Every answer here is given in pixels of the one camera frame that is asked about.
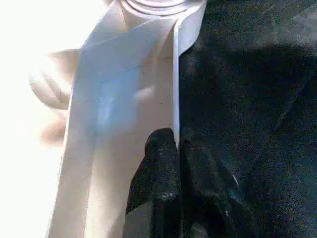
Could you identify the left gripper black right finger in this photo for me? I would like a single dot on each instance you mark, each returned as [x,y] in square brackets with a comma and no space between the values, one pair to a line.
[208,193]

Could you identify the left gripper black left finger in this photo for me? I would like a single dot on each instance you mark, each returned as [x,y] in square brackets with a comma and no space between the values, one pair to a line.
[156,188]

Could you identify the white plastic table top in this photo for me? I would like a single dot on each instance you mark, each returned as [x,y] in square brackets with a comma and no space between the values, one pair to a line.
[99,99]

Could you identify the white plastic table leg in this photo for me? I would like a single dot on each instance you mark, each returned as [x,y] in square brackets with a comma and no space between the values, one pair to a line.
[158,5]

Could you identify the black work mat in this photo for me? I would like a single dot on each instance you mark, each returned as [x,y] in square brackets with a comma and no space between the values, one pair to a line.
[257,99]

